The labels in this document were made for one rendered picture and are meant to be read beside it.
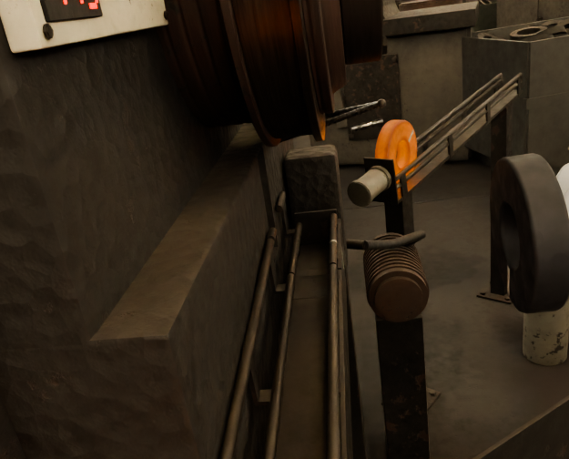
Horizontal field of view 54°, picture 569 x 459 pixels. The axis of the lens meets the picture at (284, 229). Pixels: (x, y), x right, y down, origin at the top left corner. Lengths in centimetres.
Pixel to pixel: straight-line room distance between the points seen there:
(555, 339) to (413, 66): 210
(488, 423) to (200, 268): 122
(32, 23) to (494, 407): 148
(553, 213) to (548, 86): 243
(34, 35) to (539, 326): 155
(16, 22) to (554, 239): 43
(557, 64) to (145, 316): 268
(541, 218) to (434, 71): 295
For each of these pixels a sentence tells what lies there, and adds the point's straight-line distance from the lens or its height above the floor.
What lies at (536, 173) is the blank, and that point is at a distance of 54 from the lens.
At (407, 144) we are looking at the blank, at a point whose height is 72.
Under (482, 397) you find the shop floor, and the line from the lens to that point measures 167.
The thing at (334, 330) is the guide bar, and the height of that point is 70.
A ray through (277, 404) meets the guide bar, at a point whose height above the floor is 68.
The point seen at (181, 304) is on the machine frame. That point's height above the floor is 87.
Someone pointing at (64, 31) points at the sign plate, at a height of 107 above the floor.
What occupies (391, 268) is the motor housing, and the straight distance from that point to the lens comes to 117.
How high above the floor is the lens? 107
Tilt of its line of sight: 22 degrees down
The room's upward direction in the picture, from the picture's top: 9 degrees counter-clockwise
